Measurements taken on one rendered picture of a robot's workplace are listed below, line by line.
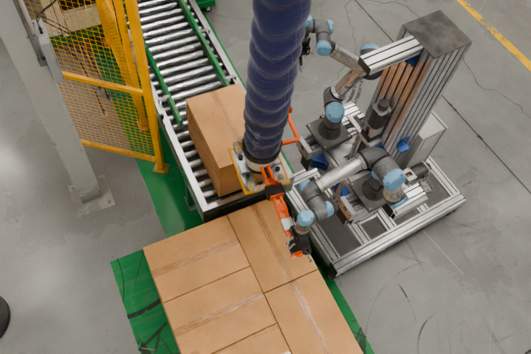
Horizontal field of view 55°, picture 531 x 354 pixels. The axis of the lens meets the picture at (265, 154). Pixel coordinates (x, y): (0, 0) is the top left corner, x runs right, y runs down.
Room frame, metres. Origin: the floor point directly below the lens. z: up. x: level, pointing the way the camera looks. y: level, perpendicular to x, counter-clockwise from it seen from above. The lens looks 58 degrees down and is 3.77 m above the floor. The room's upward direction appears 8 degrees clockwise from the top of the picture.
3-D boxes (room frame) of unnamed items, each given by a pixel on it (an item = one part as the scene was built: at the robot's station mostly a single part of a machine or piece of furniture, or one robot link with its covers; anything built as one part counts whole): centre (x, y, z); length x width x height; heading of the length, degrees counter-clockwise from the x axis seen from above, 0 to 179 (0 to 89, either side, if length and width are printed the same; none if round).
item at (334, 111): (1.99, -0.39, 1.20); 0.13 x 0.12 x 0.14; 7
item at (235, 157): (1.58, 0.12, 1.08); 0.34 x 0.10 x 0.05; 26
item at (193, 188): (2.48, 0.97, 0.50); 2.31 x 0.05 x 0.19; 32
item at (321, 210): (1.17, -0.31, 1.48); 0.11 x 0.11 x 0.08; 36
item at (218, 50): (2.83, 0.43, 0.50); 2.31 x 0.05 x 0.19; 32
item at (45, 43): (1.81, 1.24, 1.62); 0.20 x 0.05 x 0.30; 32
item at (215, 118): (1.99, 0.27, 0.75); 0.60 x 0.40 x 0.40; 32
